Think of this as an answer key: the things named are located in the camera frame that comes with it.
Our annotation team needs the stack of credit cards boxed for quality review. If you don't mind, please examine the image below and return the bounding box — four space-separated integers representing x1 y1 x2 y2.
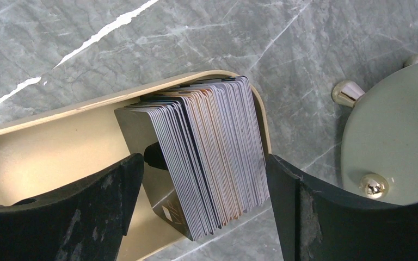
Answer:
114 76 269 241

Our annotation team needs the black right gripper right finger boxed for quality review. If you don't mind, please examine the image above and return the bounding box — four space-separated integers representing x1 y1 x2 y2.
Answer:
266 154 418 260

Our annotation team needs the black right gripper view left finger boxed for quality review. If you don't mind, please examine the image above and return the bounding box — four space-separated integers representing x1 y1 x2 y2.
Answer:
0 153 144 260

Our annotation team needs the round mini drawer cabinet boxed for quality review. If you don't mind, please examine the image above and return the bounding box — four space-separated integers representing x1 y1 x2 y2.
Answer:
331 54 418 205

